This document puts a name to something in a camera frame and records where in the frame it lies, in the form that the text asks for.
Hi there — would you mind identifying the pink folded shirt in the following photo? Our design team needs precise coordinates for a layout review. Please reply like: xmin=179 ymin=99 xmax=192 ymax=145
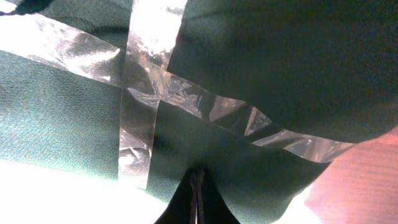
xmin=305 ymin=129 xmax=397 ymax=224

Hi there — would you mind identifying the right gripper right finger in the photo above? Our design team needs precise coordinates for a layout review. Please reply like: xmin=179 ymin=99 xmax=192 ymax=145
xmin=197 ymin=169 xmax=239 ymax=224

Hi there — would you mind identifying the dark green shirt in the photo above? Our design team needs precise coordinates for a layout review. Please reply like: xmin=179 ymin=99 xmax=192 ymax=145
xmin=1 ymin=0 xmax=397 ymax=223

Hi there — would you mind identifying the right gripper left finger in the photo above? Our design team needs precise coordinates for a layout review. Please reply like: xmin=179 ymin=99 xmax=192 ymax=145
xmin=155 ymin=169 xmax=197 ymax=224

